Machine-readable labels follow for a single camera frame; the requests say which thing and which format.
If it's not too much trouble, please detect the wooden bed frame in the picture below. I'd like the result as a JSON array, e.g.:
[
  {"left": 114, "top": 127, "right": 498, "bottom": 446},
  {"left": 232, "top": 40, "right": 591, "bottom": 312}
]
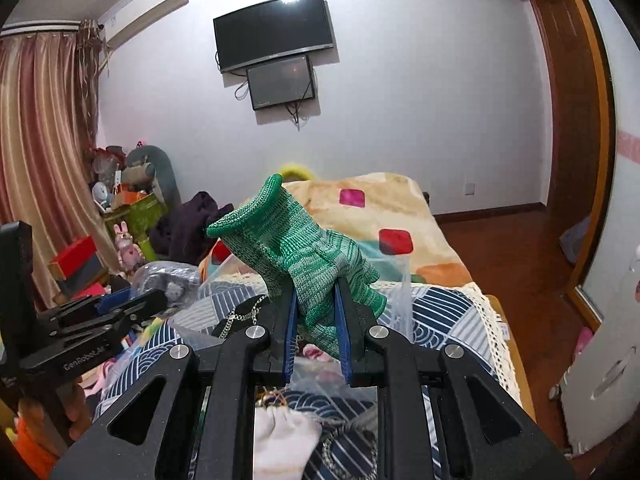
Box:
[{"left": 487, "top": 294, "right": 539, "bottom": 422}]

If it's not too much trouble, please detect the orange plush toy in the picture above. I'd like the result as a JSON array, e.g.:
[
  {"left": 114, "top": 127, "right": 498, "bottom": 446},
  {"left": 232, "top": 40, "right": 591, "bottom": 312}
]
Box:
[{"left": 11, "top": 409, "right": 60, "bottom": 479}]

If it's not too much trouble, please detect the black monitor cable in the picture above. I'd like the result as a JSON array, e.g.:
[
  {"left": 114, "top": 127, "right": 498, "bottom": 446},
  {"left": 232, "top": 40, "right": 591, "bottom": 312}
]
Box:
[{"left": 284, "top": 102, "right": 309, "bottom": 132}]

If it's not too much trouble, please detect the clear plastic bag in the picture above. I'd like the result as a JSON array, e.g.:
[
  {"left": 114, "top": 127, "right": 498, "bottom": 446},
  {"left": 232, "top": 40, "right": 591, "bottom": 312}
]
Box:
[{"left": 200, "top": 254, "right": 417, "bottom": 351}]

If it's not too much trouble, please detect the silver chain strap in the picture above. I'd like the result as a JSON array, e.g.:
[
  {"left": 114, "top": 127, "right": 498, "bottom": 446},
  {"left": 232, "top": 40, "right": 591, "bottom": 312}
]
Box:
[{"left": 210, "top": 294, "right": 272, "bottom": 341}]

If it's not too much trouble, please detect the grey cloth on floor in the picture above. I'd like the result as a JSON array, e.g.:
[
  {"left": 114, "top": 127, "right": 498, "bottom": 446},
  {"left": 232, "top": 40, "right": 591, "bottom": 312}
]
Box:
[{"left": 558, "top": 214, "right": 594, "bottom": 266}]

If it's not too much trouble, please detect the person's left hand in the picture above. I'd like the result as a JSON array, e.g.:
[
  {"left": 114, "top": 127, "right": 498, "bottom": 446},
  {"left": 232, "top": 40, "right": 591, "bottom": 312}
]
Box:
[{"left": 60, "top": 384, "right": 97, "bottom": 442}]

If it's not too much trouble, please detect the striped pink curtain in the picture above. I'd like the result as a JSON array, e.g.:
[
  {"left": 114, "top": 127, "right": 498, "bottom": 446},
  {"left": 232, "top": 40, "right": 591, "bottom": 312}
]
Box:
[{"left": 0, "top": 20, "right": 110, "bottom": 311}]

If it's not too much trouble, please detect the small black monitor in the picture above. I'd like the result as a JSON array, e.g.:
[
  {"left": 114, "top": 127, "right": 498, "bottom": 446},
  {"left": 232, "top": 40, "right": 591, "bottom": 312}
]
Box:
[{"left": 246, "top": 55, "right": 316, "bottom": 111}]

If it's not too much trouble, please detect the red box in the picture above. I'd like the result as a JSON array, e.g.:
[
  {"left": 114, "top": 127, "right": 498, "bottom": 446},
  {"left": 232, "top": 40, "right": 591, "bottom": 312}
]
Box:
[{"left": 48, "top": 235, "right": 109, "bottom": 282}]

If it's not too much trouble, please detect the dark purple garment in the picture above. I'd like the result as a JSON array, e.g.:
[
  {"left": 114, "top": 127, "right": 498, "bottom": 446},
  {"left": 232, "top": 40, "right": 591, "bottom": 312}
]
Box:
[{"left": 149, "top": 191, "right": 235, "bottom": 266}]

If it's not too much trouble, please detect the yellow plush toy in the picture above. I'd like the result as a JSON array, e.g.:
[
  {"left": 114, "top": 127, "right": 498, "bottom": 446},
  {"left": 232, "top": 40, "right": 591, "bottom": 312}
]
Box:
[{"left": 278, "top": 162, "right": 317, "bottom": 181}]

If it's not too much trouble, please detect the wooden door frame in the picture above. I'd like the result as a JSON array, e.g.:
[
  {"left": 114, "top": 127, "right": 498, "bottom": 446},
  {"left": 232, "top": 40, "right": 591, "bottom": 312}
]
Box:
[{"left": 452, "top": 0, "right": 617, "bottom": 333}]

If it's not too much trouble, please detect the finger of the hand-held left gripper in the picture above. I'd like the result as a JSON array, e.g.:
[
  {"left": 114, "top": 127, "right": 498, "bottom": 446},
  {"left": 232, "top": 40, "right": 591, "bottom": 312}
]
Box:
[
  {"left": 36, "top": 288, "right": 169, "bottom": 332},
  {"left": 102, "top": 316, "right": 157, "bottom": 352}
]

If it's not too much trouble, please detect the green knit glove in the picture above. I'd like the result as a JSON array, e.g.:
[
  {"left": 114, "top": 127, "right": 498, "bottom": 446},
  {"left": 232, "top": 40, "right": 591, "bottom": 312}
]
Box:
[{"left": 206, "top": 173, "right": 387, "bottom": 358}]

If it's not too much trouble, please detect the green box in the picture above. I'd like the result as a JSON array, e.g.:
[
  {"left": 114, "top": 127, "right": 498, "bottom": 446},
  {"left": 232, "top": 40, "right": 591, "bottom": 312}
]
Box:
[{"left": 122, "top": 193, "right": 169, "bottom": 262}]

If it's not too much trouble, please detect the white air conditioner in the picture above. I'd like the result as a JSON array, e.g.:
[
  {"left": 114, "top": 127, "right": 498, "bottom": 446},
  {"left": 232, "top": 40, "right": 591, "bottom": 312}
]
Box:
[{"left": 97, "top": 0, "right": 190, "bottom": 52}]

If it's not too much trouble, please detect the black wall television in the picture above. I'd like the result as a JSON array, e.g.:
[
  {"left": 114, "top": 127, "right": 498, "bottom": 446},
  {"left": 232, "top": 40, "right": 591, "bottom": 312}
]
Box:
[{"left": 213, "top": 0, "right": 335, "bottom": 74}]

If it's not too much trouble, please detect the blue patterned quilt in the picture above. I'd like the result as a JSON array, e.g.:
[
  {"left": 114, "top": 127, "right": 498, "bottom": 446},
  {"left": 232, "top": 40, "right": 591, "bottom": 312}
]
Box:
[{"left": 95, "top": 280, "right": 524, "bottom": 480}]

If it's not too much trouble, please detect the grey plastic bag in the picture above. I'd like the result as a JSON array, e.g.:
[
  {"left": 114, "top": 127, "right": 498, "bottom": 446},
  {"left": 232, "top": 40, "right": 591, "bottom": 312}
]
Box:
[{"left": 127, "top": 260, "right": 202, "bottom": 312}]

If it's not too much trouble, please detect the beige plush blanket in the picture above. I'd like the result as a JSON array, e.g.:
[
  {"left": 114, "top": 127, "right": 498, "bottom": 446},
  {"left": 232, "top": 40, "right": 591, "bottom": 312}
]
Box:
[{"left": 280, "top": 172, "right": 474, "bottom": 287}]

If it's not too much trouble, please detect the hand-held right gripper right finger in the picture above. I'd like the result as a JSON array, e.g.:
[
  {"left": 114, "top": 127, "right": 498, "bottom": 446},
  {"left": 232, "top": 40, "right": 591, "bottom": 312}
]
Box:
[{"left": 334, "top": 278, "right": 577, "bottom": 480}]

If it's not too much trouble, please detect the pink bunny toy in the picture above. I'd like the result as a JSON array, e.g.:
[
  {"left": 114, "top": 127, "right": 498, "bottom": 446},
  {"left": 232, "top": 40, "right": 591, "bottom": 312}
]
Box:
[{"left": 114, "top": 222, "right": 146, "bottom": 272}]

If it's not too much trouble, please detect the white cloth pouch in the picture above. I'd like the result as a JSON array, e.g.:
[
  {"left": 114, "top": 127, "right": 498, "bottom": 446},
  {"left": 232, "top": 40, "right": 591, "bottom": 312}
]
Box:
[{"left": 253, "top": 406, "right": 321, "bottom": 480}]

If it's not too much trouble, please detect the white cardboard panel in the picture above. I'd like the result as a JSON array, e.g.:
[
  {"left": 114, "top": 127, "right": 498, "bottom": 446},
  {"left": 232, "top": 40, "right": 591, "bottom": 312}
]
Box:
[{"left": 559, "top": 246, "right": 640, "bottom": 457}]

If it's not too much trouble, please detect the grey plush toy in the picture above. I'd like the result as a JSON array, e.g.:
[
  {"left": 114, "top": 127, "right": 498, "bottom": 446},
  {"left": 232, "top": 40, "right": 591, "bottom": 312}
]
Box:
[{"left": 124, "top": 145, "right": 182, "bottom": 209}]

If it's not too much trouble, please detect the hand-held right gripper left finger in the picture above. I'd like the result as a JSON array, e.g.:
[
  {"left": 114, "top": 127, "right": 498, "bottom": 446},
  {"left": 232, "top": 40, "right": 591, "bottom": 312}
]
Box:
[{"left": 50, "top": 289, "right": 301, "bottom": 480}]

